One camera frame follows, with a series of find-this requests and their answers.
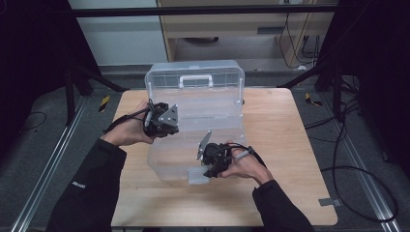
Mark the grey tape piece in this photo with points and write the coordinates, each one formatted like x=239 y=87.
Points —
x=329 y=202

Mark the black metal stand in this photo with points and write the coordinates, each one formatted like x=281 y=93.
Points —
x=69 y=93
x=336 y=93

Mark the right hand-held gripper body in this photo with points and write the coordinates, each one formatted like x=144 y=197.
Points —
x=214 y=154

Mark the white cabinet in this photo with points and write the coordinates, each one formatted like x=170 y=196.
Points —
x=122 y=42

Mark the white plug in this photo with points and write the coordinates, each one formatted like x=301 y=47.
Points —
x=301 y=67

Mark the light wooden desk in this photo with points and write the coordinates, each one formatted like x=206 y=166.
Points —
x=225 y=25

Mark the clear plastic storage box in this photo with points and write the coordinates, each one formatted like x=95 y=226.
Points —
x=199 y=96

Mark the dark curtain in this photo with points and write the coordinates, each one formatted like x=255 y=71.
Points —
x=32 y=64
x=380 y=64

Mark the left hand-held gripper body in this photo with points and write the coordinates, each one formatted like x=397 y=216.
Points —
x=161 y=121

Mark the aluminium floor rail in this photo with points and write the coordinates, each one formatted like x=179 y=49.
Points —
x=48 y=167
x=357 y=161

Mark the yellow and black tape strip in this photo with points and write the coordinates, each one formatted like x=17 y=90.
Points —
x=104 y=103
x=312 y=100

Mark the person's right hand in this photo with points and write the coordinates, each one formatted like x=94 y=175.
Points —
x=248 y=166

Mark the black horizontal bar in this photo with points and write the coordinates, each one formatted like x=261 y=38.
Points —
x=193 y=11

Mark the person's left hand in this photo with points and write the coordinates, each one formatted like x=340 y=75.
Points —
x=129 y=132

